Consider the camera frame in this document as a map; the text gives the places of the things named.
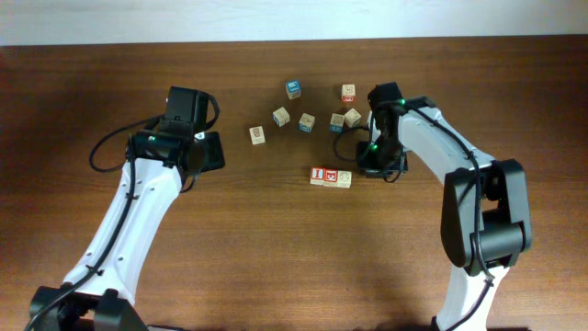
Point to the plain wooden drawing block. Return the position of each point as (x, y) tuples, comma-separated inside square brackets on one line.
[(344, 179)]

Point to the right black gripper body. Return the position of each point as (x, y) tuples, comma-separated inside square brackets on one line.
[(379, 165)]

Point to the blue top leaf block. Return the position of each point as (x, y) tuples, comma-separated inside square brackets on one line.
[(293, 89)]

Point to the red letter I block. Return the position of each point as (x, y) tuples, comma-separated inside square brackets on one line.
[(317, 176)]

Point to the blue number five block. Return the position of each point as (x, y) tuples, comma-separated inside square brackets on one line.
[(281, 117)]

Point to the red framed far block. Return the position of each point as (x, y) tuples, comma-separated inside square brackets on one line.
[(348, 93)]

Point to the red letter E block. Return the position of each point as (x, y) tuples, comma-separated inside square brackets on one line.
[(330, 178)]

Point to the green drawing wooden block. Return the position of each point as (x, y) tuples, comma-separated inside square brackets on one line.
[(352, 118)]

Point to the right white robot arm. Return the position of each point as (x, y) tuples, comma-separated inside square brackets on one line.
[(485, 218)]

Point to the blue letter D block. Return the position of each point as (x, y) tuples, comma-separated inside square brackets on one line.
[(306, 122)]

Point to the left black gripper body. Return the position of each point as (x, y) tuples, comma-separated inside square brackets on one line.
[(210, 155)]

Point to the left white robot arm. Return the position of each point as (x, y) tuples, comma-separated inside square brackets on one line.
[(162, 160)]

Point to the yellow snake wooden block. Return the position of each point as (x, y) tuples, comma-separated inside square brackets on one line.
[(257, 135)]

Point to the blue edge wooden block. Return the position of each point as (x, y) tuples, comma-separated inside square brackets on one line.
[(337, 123)]

